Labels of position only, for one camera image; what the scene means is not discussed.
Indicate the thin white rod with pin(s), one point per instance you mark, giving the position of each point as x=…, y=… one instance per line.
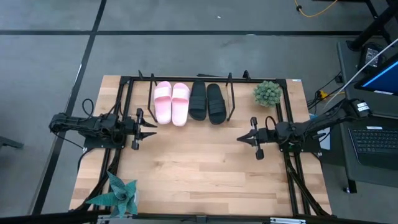
x=363, y=67

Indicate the dark grey desk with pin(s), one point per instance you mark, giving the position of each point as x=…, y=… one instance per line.
x=367, y=177

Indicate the yellow power plug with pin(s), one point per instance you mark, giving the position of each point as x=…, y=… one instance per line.
x=323, y=94

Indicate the monitor with blue screen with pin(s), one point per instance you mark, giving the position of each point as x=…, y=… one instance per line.
x=385, y=77

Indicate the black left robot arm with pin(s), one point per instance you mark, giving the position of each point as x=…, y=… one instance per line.
x=93, y=124

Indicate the black power adapter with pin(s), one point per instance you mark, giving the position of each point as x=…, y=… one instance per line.
x=370, y=56

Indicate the office chair base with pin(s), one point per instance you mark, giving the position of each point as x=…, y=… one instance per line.
x=11, y=142

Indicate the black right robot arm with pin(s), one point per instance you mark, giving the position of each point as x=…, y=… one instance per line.
x=326, y=119

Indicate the teal spiky plant white pot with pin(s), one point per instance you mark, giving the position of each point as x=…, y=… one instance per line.
x=121, y=194

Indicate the pink slide sandal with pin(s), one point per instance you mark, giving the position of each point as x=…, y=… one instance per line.
x=181, y=104

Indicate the wooden shelf with black frame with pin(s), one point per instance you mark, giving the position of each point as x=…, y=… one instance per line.
x=229, y=93

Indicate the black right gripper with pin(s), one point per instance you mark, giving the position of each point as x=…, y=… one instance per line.
x=267, y=135

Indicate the green succulent in woven pot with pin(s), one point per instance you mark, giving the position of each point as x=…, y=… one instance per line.
x=267, y=93

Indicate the white slide sandal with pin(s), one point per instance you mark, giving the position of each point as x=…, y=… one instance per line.
x=163, y=102

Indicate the black aluminium table frame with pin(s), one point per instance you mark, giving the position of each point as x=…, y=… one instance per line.
x=186, y=77

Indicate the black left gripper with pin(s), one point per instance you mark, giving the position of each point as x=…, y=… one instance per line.
x=132, y=127

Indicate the black laptop keyboard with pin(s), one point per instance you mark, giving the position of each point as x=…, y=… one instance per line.
x=373, y=143

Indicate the silver aluminium bracket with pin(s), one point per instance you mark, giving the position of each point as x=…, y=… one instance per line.
x=287, y=221

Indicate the black slide sandal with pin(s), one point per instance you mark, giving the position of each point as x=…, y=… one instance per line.
x=216, y=105
x=198, y=101

